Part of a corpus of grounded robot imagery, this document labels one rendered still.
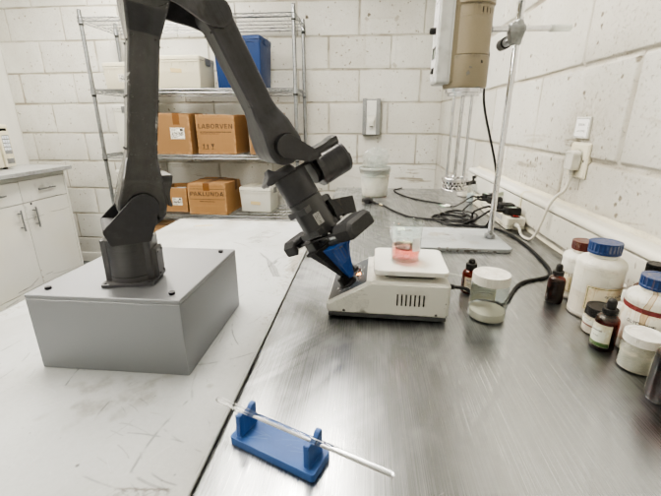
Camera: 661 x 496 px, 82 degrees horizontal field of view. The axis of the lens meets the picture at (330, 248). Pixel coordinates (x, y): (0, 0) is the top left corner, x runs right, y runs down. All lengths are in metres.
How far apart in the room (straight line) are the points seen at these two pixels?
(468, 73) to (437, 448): 0.81
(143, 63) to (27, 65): 3.56
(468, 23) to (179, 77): 2.24
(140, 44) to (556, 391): 0.65
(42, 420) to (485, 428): 0.49
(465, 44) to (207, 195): 2.25
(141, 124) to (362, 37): 2.67
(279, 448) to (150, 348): 0.22
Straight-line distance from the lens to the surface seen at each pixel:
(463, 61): 1.03
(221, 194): 2.88
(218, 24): 0.58
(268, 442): 0.43
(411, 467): 0.43
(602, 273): 0.74
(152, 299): 0.52
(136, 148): 0.55
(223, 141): 2.89
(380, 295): 0.63
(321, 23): 3.15
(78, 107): 3.85
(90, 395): 0.57
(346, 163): 0.65
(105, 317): 0.56
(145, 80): 0.55
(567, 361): 0.64
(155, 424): 0.50
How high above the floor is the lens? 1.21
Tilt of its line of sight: 18 degrees down
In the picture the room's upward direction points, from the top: straight up
